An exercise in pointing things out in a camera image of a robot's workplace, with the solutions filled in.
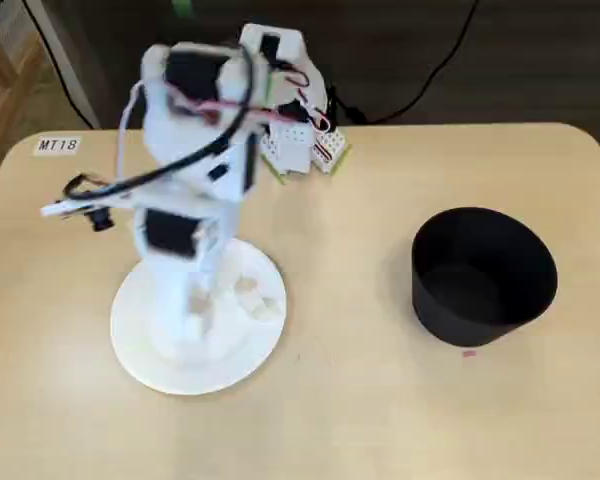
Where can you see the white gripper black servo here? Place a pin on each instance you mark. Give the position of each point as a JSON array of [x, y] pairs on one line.
[[166, 236]]

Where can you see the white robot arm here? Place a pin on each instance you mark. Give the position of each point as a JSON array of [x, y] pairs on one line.
[[155, 125]]

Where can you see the white paper plate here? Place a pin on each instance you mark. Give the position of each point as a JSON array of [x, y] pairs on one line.
[[145, 360]]

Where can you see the black pot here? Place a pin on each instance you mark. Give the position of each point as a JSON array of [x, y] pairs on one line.
[[480, 280]]

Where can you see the white MT18 label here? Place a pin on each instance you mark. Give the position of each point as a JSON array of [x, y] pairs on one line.
[[57, 146]]

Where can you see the white metal leg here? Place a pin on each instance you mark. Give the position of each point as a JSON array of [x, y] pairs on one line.
[[65, 65]]

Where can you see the small pink tape mark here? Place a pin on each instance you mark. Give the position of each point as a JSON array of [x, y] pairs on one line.
[[470, 354]]

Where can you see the wooden shelf unit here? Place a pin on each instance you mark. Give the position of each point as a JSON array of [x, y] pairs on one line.
[[5, 55]]

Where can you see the wrist camera on white mount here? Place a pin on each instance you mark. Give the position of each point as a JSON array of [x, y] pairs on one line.
[[100, 220]]

